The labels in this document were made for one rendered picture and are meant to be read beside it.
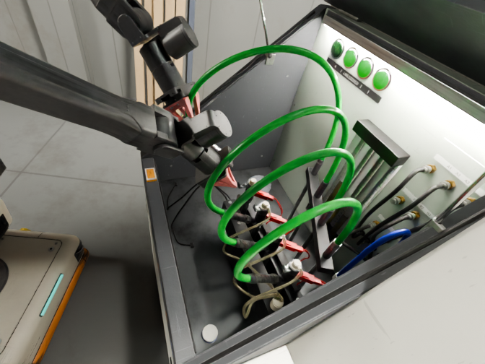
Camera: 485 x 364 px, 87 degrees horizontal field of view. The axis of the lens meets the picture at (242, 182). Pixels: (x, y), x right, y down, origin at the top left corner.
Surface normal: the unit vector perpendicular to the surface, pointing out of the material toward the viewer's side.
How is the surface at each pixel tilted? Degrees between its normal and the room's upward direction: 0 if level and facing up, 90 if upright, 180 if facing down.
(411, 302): 76
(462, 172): 90
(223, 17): 90
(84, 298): 0
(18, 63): 45
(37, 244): 0
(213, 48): 90
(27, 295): 0
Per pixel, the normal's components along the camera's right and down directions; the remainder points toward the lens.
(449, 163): -0.92, 0.14
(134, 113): 0.83, -0.33
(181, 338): 0.18, -0.69
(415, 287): -0.85, -0.04
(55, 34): 0.00, 0.72
